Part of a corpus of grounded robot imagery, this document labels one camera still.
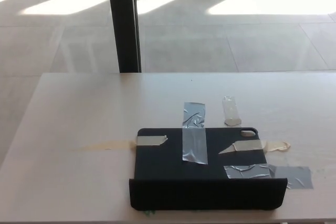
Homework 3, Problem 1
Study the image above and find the black window frame post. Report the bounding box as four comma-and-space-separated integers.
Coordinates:
106, 0, 143, 73

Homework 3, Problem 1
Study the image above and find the wide grey duct tape strip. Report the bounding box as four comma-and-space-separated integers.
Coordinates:
223, 164, 314, 190

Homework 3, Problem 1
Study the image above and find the long beige masking tape strip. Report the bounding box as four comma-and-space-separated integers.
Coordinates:
68, 134, 169, 152

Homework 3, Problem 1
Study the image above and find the short beige masking tape strip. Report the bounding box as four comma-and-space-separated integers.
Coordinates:
218, 140, 291, 155

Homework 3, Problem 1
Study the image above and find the long grey duct tape strip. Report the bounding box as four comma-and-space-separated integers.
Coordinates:
182, 101, 208, 165

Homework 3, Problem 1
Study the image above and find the black folding tablet cover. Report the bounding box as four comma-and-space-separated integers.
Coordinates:
129, 127, 288, 212

